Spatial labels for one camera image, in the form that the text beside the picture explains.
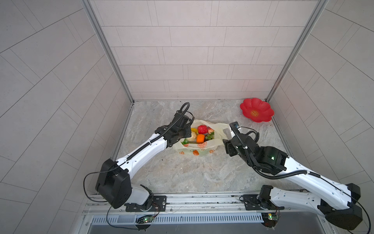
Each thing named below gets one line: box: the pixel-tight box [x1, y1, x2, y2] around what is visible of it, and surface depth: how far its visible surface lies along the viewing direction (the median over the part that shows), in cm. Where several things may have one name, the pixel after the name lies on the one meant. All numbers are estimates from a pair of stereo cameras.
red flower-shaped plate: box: [240, 97, 275, 123], surface depth 113 cm
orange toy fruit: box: [196, 134, 206, 144], surface depth 91 cm
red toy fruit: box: [197, 124, 208, 135], surface depth 96 cm
